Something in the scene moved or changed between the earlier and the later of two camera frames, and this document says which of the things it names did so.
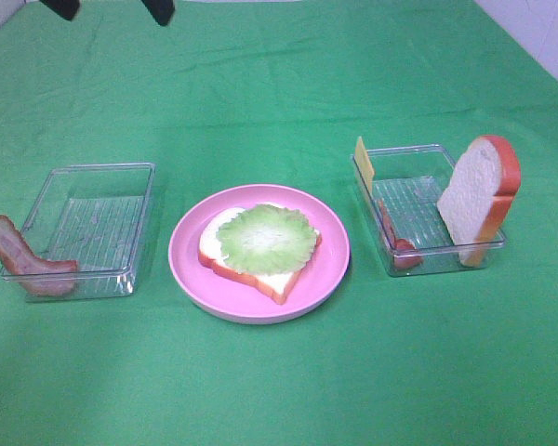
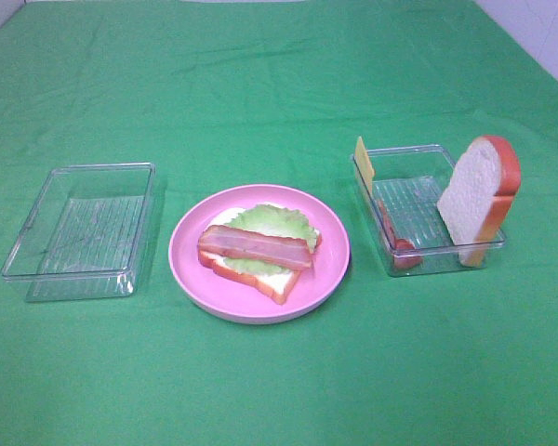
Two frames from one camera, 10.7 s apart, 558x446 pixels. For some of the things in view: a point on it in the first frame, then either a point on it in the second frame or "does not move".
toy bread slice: x=278 y=286 does not move
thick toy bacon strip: x=38 y=275 -> x=257 y=246
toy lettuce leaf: x=268 y=239 does not move
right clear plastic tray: x=405 y=218 does not move
